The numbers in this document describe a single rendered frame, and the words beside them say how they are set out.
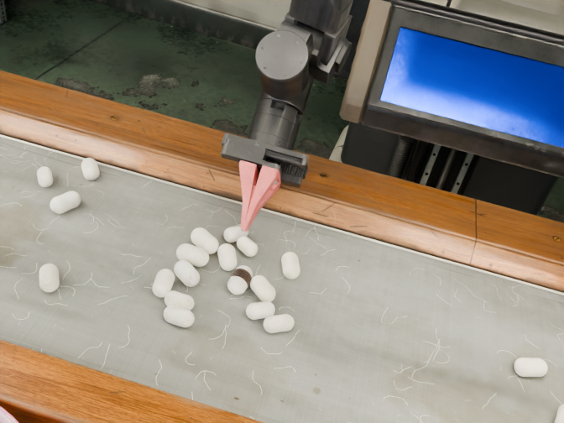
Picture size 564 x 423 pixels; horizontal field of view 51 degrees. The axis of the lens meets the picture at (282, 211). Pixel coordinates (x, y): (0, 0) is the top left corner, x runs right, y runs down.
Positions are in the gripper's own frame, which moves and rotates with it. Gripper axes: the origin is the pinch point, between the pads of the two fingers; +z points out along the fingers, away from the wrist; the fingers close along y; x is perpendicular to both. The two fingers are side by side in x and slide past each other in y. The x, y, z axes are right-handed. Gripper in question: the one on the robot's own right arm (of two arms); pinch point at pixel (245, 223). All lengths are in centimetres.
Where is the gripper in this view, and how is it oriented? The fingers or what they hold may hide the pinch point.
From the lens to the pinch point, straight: 70.1
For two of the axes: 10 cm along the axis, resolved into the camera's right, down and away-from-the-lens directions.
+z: -2.8, 9.4, -1.7
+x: 0.3, 1.9, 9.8
